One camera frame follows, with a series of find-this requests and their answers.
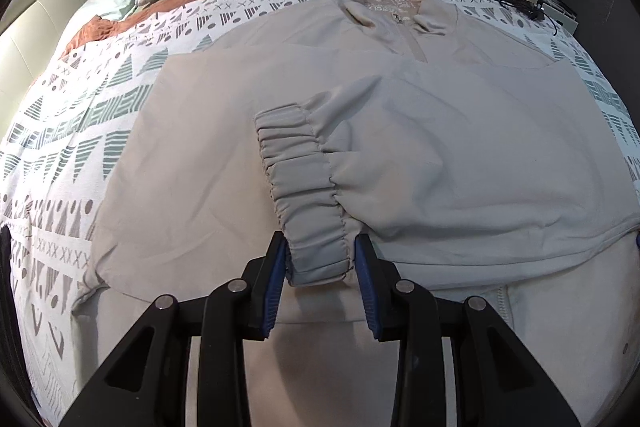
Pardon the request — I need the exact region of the black charger cable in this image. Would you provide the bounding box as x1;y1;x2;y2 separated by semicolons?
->
482;0;561;38

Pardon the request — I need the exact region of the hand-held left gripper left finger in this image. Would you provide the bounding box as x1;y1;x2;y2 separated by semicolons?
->
59;231;291;427

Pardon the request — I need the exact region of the beige jacket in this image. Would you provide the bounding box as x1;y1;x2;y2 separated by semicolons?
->
72;0;640;427

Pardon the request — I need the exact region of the light green pillow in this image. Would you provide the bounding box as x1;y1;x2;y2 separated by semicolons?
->
90;0;141;20

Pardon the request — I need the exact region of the white nightstand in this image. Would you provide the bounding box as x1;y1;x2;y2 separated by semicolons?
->
520;0;581;35

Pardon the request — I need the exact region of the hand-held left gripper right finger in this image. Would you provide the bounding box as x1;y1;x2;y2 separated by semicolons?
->
354;234;583;427

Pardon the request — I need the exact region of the patterned blanket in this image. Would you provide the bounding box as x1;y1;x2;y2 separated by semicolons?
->
0;0;640;427

